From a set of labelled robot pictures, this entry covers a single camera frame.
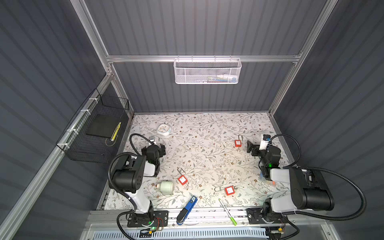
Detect red padlock with keys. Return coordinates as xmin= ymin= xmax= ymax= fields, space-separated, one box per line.
xmin=214 ymin=186 xmax=238 ymax=196

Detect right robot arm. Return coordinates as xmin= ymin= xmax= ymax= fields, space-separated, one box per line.
xmin=247 ymin=135 xmax=367 ymax=224

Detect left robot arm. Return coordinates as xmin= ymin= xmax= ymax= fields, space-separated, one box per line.
xmin=107 ymin=133 xmax=166 ymax=224

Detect colourful marker pack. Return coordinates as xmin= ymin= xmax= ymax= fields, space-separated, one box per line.
xmin=260 ymin=172 xmax=273 ymax=182

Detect white round timer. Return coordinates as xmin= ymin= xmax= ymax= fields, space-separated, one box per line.
xmin=157 ymin=124 xmax=172 ymax=136

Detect pale green jar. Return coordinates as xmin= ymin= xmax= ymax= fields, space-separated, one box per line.
xmin=156 ymin=181 xmax=175 ymax=196

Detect yellow green tool in basket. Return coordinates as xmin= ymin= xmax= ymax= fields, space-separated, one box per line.
xmin=110 ymin=122 xmax=122 ymax=142

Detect black box in basket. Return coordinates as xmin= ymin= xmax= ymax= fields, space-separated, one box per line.
xmin=86 ymin=114 xmax=121 ymax=139

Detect blue black utility knife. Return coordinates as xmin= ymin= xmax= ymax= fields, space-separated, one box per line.
xmin=176 ymin=196 xmax=198 ymax=226

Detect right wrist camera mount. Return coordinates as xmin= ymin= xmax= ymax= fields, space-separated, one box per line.
xmin=259 ymin=135 xmax=271 ymax=151

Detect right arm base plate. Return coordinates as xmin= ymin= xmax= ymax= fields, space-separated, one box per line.
xmin=246 ymin=208 xmax=287 ymax=225

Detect black wire basket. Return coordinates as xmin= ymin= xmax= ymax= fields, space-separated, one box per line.
xmin=57 ymin=91 xmax=130 ymax=164

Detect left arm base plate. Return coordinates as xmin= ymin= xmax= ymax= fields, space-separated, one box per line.
xmin=127 ymin=211 xmax=169 ymax=228

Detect green handled screwdriver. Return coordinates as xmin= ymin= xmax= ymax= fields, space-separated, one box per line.
xmin=219 ymin=199 xmax=237 ymax=226

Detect white wire basket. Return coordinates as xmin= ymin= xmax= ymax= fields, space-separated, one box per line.
xmin=173 ymin=58 xmax=242 ymax=85

